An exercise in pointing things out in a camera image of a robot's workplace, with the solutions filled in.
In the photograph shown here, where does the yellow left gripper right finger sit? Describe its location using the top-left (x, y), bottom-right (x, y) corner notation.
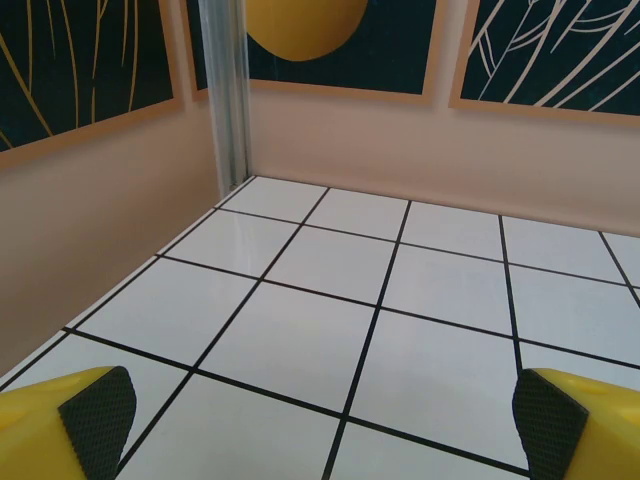
top-left (511, 367), bottom-right (640, 480)

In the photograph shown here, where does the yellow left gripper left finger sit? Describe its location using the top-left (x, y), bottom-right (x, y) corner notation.
top-left (0, 365), bottom-right (138, 480)

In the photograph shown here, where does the aluminium frame post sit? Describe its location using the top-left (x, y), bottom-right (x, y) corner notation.
top-left (198, 0), bottom-right (252, 197)

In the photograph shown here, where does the yellow oval wall panel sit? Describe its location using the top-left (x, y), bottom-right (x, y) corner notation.
top-left (184, 0), bottom-right (442, 107)

